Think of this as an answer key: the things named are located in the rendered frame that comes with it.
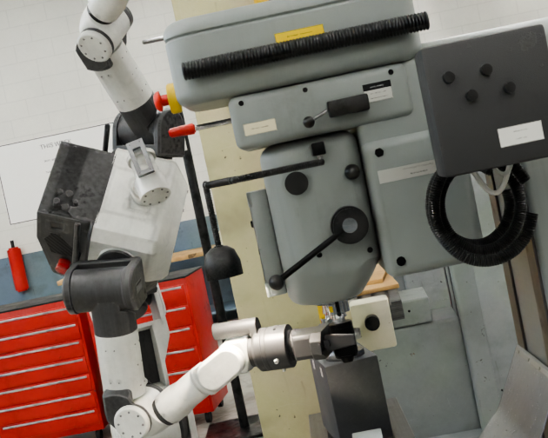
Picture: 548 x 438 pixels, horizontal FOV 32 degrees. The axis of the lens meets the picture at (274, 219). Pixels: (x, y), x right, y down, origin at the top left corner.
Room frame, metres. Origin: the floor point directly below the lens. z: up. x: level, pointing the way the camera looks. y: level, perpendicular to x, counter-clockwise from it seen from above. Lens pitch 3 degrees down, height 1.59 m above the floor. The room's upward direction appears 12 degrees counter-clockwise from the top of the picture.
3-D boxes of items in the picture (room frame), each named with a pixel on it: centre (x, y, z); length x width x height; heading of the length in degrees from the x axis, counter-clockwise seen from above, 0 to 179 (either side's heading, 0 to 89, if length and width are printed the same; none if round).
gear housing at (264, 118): (1.91, -0.13, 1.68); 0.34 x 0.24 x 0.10; 89
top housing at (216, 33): (1.91, -0.10, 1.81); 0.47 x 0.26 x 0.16; 89
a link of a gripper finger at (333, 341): (1.88, -0.08, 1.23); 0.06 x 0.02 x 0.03; 74
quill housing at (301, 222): (1.91, -0.09, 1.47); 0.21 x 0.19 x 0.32; 179
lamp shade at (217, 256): (1.87, 0.12, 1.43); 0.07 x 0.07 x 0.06
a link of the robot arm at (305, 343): (1.94, 0.00, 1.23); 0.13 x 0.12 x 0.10; 164
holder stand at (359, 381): (2.22, -0.09, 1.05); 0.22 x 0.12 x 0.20; 7
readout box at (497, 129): (1.57, -0.38, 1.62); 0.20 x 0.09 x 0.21; 89
